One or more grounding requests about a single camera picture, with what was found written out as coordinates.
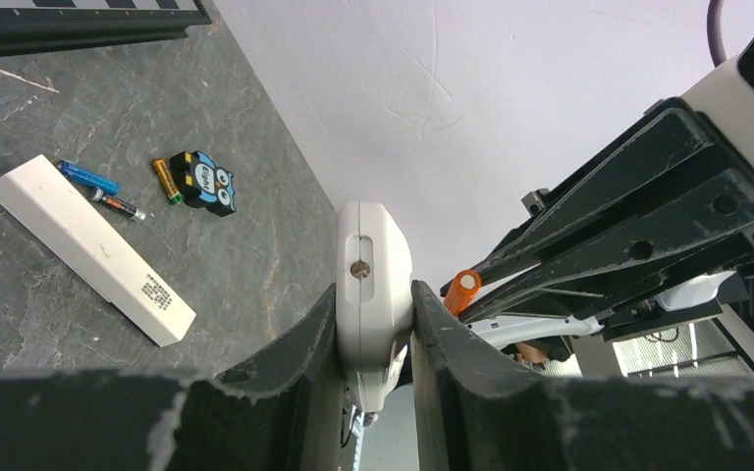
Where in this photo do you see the blue battery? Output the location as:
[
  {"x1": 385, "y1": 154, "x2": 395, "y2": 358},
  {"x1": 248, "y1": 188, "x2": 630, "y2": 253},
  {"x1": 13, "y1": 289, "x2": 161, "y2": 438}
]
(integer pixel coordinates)
[{"x1": 56, "y1": 160, "x2": 121, "y2": 195}]

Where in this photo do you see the black orange battery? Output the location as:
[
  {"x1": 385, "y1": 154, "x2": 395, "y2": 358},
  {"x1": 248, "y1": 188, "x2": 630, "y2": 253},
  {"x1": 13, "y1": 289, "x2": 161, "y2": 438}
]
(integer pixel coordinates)
[{"x1": 87, "y1": 187, "x2": 145, "y2": 221}]

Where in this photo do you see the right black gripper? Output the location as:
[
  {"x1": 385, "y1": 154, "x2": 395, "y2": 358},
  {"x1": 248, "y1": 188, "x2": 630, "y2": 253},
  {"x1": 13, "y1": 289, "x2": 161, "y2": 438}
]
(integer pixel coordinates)
[{"x1": 459, "y1": 98, "x2": 754, "y2": 343}]

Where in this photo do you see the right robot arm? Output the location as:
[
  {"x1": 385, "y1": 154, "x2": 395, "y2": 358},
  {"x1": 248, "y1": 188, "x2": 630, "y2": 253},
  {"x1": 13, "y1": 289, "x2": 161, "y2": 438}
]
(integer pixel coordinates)
[{"x1": 458, "y1": 98, "x2": 754, "y2": 347}]

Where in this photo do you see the gold green battery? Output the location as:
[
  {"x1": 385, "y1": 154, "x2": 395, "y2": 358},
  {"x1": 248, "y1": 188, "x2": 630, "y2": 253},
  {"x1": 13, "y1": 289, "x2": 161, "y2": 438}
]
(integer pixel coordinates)
[{"x1": 151, "y1": 159, "x2": 184, "y2": 205}]

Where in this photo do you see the blue owl eraser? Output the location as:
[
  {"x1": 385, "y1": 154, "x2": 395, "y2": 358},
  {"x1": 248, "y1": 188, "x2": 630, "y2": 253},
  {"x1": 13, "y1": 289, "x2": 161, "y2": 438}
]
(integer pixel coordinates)
[{"x1": 169, "y1": 151, "x2": 236, "y2": 217}]

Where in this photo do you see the long white plastic bar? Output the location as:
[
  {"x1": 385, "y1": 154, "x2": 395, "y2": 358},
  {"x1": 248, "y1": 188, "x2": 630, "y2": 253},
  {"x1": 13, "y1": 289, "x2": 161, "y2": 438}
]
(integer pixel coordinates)
[{"x1": 0, "y1": 154, "x2": 195, "y2": 347}]

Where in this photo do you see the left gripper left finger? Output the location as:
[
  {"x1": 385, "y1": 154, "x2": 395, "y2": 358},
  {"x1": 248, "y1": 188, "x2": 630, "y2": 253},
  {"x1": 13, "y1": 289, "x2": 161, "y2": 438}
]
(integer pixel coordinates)
[{"x1": 0, "y1": 288, "x2": 344, "y2": 470}]

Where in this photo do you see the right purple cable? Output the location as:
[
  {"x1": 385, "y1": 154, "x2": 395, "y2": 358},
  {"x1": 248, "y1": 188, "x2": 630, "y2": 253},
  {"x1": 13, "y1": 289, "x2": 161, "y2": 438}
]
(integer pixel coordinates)
[{"x1": 706, "y1": 0, "x2": 728, "y2": 69}]

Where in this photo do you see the white remote control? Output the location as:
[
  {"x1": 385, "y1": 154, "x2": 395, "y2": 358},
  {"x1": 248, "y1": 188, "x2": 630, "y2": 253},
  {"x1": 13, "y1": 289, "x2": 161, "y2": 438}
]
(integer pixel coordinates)
[{"x1": 336, "y1": 202, "x2": 413, "y2": 413}]

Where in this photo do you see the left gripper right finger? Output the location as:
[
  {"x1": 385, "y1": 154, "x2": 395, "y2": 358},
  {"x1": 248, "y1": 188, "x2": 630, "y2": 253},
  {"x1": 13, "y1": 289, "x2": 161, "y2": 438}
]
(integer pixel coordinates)
[{"x1": 410, "y1": 281, "x2": 754, "y2": 470}]

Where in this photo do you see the black white chessboard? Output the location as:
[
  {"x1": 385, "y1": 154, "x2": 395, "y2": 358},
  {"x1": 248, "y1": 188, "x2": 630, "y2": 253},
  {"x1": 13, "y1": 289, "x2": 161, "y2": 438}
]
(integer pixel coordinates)
[{"x1": 0, "y1": 0, "x2": 211, "y2": 57}]

